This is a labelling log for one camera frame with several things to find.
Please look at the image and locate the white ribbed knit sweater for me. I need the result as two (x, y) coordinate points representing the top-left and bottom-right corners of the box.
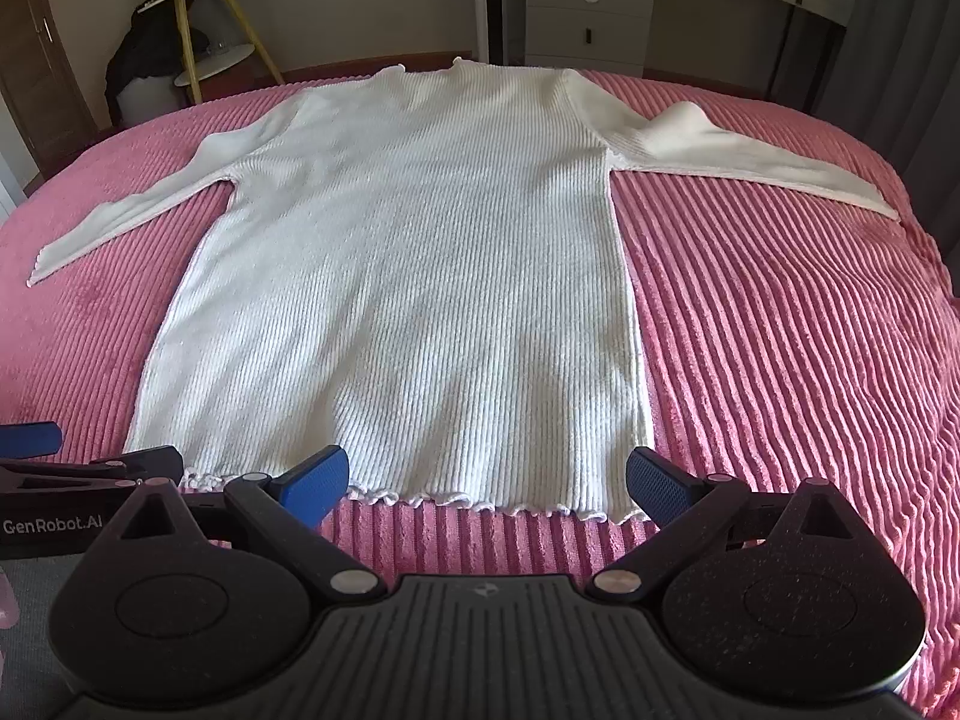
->
(29, 60), (887, 522)

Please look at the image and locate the white round pouf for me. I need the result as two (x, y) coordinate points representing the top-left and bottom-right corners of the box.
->
(117, 76), (184, 128)

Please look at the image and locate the brown wooden door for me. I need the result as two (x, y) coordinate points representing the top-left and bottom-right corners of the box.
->
(2, 0), (98, 179)

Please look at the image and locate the black garment on stand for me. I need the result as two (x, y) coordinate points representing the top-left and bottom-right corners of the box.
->
(104, 4), (184, 128)

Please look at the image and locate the yellow legged round shelf stand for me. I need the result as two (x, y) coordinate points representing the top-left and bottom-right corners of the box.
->
(135, 0), (285, 104)

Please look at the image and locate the grey curtain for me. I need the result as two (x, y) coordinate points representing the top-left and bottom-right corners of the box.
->
(815, 0), (958, 266)

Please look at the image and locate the grey bedside drawer cabinet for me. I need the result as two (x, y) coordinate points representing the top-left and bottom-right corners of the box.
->
(524, 0), (656, 76)

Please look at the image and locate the pink corduroy bed cover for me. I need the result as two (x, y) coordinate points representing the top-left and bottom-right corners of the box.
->
(2, 73), (958, 718)

